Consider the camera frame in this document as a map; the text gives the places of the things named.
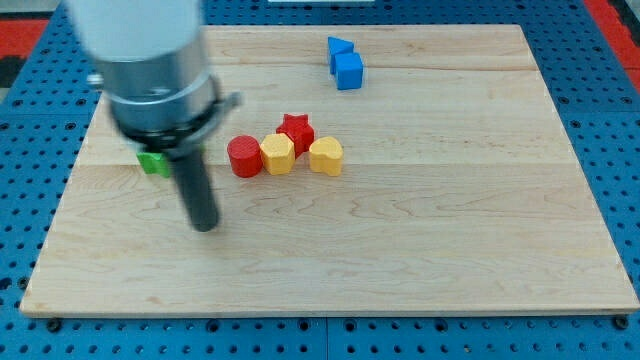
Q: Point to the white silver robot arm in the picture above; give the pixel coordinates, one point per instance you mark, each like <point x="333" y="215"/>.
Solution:
<point x="152" y="64"/>

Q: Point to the blue cube block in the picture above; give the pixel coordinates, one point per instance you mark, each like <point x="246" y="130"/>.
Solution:
<point x="349" y="69"/>

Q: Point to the red star block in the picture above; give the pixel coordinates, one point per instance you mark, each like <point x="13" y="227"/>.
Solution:
<point x="299" y="130"/>

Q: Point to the blue triangle block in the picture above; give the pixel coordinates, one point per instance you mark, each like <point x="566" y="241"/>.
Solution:
<point x="337" y="46"/>

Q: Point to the green block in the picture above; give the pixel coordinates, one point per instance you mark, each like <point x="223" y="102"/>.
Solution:
<point x="154" y="164"/>

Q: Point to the yellow hexagon block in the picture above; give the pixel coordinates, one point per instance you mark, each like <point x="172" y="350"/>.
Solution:
<point x="278" y="153"/>

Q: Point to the red cylinder block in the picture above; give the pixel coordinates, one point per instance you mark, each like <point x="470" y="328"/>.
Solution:
<point x="245" y="156"/>

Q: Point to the yellow heart block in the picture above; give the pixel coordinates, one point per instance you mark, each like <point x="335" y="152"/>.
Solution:
<point x="326" y="156"/>

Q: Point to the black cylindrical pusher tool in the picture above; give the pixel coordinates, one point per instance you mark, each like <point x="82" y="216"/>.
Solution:
<point x="193" y="183"/>

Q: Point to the wooden board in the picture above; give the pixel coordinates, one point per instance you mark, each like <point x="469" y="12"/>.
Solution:
<point x="460" y="194"/>

